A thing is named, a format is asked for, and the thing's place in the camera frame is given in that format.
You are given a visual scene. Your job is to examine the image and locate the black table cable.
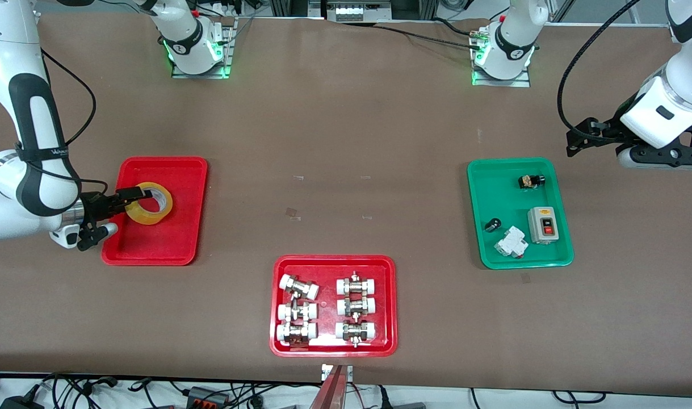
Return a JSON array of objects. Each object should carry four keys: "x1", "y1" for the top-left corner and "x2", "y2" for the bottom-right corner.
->
[{"x1": 346, "y1": 20, "x2": 485, "y2": 49}]

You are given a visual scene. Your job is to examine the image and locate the yellow tape roll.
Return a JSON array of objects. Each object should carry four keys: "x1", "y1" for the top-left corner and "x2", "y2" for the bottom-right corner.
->
[{"x1": 124, "y1": 182, "x2": 174, "y2": 226}]

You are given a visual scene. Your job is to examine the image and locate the grey on-off switch box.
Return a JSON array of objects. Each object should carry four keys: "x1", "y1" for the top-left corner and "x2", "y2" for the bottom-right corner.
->
[{"x1": 527, "y1": 206, "x2": 557, "y2": 245}]

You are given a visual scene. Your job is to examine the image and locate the metal clamp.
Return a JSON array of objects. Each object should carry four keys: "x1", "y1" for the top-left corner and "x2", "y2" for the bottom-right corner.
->
[{"x1": 321, "y1": 364, "x2": 354, "y2": 382}]

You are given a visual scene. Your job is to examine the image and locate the white circuit breaker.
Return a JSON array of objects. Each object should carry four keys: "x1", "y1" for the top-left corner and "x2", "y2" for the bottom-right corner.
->
[{"x1": 494, "y1": 226, "x2": 529, "y2": 259}]

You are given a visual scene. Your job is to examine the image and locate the black right camera bracket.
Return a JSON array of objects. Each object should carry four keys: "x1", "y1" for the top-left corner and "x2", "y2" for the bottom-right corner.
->
[{"x1": 77, "y1": 223, "x2": 106, "y2": 252}]

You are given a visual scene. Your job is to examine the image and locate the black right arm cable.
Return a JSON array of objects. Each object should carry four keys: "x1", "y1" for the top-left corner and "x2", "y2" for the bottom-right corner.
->
[{"x1": 39, "y1": 50, "x2": 109, "y2": 194}]

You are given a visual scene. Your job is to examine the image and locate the black cable with plug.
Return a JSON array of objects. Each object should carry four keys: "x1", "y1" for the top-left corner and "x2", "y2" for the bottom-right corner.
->
[{"x1": 39, "y1": 372, "x2": 122, "y2": 409}]

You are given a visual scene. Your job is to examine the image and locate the black power adapter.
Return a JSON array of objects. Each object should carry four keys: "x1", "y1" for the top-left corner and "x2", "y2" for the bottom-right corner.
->
[{"x1": 0, "y1": 394, "x2": 45, "y2": 409}]

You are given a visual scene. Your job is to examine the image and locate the white power strip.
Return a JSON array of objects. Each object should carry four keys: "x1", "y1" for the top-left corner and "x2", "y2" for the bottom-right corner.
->
[{"x1": 323, "y1": 0, "x2": 393, "y2": 22}]

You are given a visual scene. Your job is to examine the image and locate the black orange box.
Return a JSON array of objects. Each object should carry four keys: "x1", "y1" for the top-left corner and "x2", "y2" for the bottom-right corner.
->
[{"x1": 186, "y1": 386, "x2": 228, "y2": 407}]

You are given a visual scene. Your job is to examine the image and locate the black left camera bracket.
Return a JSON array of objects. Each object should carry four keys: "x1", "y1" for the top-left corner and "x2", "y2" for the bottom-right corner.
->
[{"x1": 630, "y1": 130, "x2": 692, "y2": 168}]

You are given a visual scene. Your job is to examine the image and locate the black camera bracket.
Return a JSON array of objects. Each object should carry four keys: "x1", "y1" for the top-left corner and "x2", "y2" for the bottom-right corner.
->
[
  {"x1": 630, "y1": 130, "x2": 692, "y2": 168},
  {"x1": 77, "y1": 223, "x2": 106, "y2": 252}
]

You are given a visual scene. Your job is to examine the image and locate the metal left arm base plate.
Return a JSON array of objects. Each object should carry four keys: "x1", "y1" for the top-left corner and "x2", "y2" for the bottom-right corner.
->
[{"x1": 472, "y1": 26, "x2": 532, "y2": 88}]

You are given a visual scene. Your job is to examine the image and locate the white-capped metal pipe fitting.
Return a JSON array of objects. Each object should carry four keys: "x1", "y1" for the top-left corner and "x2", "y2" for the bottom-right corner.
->
[
  {"x1": 277, "y1": 300, "x2": 318, "y2": 323},
  {"x1": 279, "y1": 274, "x2": 320, "y2": 301},
  {"x1": 335, "y1": 319, "x2": 377, "y2": 348},
  {"x1": 276, "y1": 322, "x2": 318, "y2": 347},
  {"x1": 336, "y1": 272, "x2": 378, "y2": 296},
  {"x1": 337, "y1": 295, "x2": 377, "y2": 316}
]

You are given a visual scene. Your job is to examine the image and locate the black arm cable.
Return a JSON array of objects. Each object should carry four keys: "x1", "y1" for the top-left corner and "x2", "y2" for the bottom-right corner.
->
[
  {"x1": 557, "y1": 0, "x2": 644, "y2": 143},
  {"x1": 39, "y1": 50, "x2": 109, "y2": 194}
]

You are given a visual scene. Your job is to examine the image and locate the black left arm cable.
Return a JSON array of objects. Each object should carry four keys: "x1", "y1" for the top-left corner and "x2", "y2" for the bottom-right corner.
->
[{"x1": 557, "y1": 0, "x2": 644, "y2": 143}]

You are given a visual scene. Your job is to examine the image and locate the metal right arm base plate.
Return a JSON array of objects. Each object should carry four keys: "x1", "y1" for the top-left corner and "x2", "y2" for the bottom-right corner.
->
[{"x1": 171, "y1": 16, "x2": 237, "y2": 80}]

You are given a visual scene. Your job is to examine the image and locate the red plastic tray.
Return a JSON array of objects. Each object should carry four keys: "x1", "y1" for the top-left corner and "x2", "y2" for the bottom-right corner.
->
[
  {"x1": 101, "y1": 157, "x2": 208, "y2": 266},
  {"x1": 269, "y1": 255, "x2": 398, "y2": 358}
]

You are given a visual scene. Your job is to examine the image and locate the green plastic tray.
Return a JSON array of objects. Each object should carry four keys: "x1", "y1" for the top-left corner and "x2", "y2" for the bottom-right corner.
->
[{"x1": 467, "y1": 157, "x2": 574, "y2": 270}]

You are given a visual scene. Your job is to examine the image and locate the red bar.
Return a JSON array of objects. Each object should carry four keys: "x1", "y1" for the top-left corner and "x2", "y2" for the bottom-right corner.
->
[{"x1": 310, "y1": 365, "x2": 347, "y2": 409}]

